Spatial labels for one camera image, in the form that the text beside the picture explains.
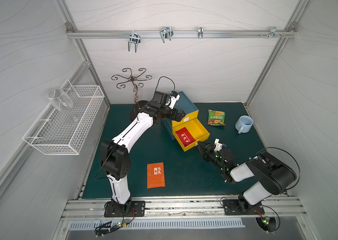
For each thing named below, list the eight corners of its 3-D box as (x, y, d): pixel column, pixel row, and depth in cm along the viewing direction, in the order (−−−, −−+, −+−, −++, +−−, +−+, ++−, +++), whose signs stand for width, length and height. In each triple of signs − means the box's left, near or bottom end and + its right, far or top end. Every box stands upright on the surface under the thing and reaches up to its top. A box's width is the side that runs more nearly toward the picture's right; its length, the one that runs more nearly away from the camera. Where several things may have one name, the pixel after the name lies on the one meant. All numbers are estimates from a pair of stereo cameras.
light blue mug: (237, 135, 105) (241, 128, 98) (233, 123, 112) (237, 115, 105) (250, 135, 105) (256, 128, 98) (245, 123, 112) (250, 115, 105)
